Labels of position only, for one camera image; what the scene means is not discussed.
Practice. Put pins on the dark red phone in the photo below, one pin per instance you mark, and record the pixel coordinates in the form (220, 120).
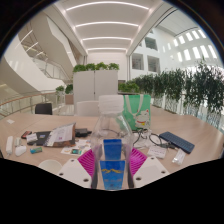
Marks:
(26, 134)

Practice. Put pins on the white plastic packet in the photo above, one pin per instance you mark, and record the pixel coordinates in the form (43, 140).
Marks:
(156, 152)
(179, 157)

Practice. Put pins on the small teal box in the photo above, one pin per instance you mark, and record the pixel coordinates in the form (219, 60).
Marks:
(36, 150)

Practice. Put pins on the white chair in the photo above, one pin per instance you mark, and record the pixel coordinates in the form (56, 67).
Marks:
(86, 108)

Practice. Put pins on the white power strip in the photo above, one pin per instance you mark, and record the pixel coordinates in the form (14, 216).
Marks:
(9, 145)

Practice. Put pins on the open paper booklet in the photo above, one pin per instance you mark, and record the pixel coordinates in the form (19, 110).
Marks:
(61, 134)

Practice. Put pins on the black chair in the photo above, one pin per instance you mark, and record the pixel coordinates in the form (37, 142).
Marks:
(43, 109)

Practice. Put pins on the colourful sticker sheet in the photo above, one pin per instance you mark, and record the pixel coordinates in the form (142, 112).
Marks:
(75, 150)

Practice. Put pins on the low planter with plants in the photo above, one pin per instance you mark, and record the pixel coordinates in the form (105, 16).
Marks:
(129, 86)

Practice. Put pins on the white cabinet with plants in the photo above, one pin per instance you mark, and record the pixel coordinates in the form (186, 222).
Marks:
(95, 83)

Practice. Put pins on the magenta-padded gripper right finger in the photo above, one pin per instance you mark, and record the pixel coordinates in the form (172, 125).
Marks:
(148, 170)

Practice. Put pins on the black notebook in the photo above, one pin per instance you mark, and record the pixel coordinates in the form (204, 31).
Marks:
(42, 137)

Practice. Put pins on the white computer mouse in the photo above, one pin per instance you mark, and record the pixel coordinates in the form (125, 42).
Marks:
(20, 150)

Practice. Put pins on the row of green hedge plants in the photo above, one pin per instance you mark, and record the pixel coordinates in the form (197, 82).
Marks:
(200, 86)

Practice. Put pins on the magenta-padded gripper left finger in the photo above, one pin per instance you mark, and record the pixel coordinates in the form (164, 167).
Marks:
(76, 170)

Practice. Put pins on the clear blue-labelled water bottle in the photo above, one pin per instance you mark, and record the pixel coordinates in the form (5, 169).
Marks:
(112, 150)

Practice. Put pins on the black wallet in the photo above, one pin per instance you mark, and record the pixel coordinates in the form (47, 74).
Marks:
(82, 132)

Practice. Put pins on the green tote bag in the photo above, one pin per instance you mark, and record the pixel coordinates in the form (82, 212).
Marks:
(140, 111)

